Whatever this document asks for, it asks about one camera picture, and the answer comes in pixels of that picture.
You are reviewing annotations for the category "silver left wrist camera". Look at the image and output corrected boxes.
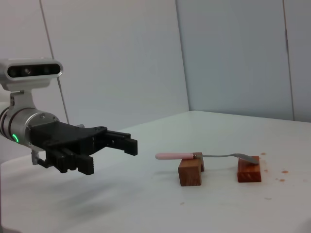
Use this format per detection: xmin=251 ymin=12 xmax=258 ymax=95
xmin=0 ymin=57 xmax=64 ymax=91

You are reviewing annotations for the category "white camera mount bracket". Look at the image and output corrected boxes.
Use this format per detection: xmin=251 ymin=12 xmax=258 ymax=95
xmin=9 ymin=89 xmax=35 ymax=112

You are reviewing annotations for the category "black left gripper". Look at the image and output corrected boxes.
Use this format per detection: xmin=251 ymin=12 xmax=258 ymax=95
xmin=28 ymin=122 xmax=138 ymax=176

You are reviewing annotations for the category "solid wooden block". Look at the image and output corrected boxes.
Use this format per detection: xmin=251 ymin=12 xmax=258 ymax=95
xmin=237 ymin=155 xmax=262 ymax=183

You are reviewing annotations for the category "pink handled metal spoon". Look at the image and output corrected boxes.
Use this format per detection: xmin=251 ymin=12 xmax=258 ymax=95
xmin=155 ymin=152 xmax=260 ymax=166

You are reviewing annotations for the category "notched wooden block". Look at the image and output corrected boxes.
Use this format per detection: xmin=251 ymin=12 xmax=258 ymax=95
xmin=178 ymin=152 xmax=205 ymax=187

